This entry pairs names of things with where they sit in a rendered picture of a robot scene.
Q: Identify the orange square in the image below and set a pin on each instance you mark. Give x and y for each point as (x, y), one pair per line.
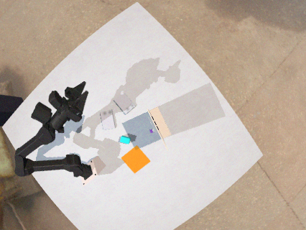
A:
(135, 159)

